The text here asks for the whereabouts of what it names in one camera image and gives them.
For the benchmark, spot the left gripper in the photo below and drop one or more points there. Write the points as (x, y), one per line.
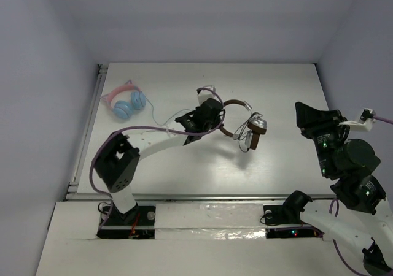
(213, 110)

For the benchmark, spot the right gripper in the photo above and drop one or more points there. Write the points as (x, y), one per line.
(313, 119)

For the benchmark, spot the brown silver headphones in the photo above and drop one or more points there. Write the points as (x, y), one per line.
(248, 134)

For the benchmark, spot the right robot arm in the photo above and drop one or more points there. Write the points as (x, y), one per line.
(350, 164)

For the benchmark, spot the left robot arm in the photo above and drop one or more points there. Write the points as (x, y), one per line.
(114, 164)

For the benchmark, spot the pink blue cat headphones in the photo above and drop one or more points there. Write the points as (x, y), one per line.
(124, 109)

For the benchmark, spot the white foam block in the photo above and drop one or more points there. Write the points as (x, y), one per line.
(208, 221)

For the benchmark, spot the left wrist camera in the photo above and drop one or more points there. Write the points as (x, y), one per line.
(205, 92)

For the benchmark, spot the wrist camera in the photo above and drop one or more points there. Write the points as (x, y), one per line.
(364, 123)
(205, 92)

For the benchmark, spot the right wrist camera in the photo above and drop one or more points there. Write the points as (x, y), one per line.
(364, 123)

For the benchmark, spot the left aluminium rail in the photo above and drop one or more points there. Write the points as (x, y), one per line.
(86, 133)

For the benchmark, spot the aluminium rail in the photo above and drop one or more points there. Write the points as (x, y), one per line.
(86, 133)
(176, 197)

